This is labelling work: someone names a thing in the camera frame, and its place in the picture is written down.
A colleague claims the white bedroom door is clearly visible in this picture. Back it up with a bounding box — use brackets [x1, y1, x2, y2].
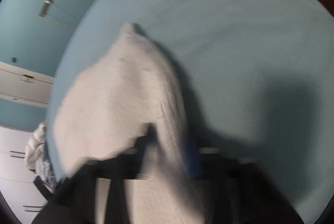
[0, 62, 54, 108]

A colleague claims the white puffer jacket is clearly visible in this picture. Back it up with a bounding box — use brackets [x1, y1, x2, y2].
[24, 122, 46, 173]

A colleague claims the yellow hanging cable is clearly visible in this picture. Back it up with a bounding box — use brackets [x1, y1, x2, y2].
[45, 4, 79, 31]

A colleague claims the light blue bed sheet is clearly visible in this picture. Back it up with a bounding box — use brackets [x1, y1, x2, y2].
[46, 0, 333, 223]

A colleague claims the wall power strip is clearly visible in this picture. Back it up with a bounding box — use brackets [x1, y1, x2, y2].
[39, 0, 54, 17]

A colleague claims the white wardrobe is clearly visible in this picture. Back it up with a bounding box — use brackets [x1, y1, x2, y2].
[0, 127, 46, 223]

